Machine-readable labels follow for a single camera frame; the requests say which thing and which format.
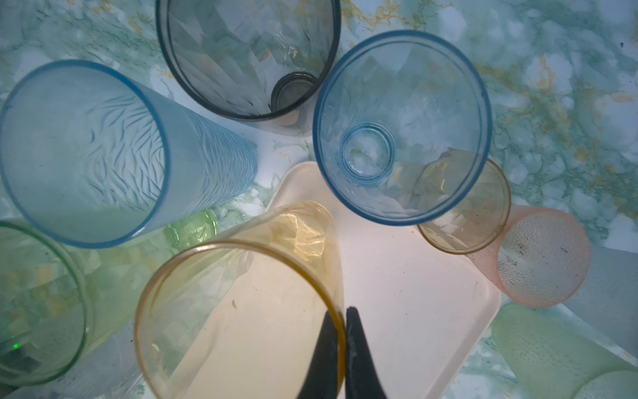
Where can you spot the small yellow glass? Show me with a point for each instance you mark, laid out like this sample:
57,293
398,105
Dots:
475,222

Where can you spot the blue frosted tall glass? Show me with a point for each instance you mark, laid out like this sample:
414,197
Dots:
93,159

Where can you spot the beige plastic tray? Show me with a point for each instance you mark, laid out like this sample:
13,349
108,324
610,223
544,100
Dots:
423,311

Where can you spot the green frosted glass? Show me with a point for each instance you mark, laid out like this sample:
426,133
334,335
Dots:
552,361

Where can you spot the grey smoky tall glass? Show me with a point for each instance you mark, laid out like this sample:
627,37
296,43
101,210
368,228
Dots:
249,60

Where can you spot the amber tall glass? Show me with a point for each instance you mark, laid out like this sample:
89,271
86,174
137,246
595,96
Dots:
239,316

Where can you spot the white frosted glass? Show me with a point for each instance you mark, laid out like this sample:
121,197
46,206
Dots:
607,299

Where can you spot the blue clear faceted glass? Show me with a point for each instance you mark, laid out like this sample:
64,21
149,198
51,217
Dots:
402,128

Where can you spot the green clear glass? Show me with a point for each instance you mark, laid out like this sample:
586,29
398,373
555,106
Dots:
59,302

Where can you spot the small pink frosted glass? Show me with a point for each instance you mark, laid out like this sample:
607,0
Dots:
540,259

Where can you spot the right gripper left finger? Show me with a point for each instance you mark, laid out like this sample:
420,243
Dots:
321,381

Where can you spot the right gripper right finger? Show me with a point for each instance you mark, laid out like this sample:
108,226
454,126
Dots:
361,378

